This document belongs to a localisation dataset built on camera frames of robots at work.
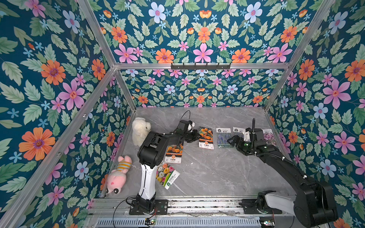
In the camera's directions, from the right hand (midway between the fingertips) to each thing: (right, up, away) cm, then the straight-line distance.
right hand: (234, 141), depth 85 cm
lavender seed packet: (-3, +2, +19) cm, 19 cm away
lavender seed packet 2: (+9, +5, +20) cm, 22 cm away
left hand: (-18, +3, +12) cm, 22 cm away
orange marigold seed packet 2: (-15, -3, +12) cm, 20 cm away
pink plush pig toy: (-67, -19, -9) cm, 70 cm away
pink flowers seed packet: (+30, 0, +16) cm, 34 cm away
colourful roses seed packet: (-41, -21, -1) cm, 46 cm away
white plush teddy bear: (-57, +8, -2) cm, 58 cm away
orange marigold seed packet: (-38, -10, +8) cm, 40 cm away
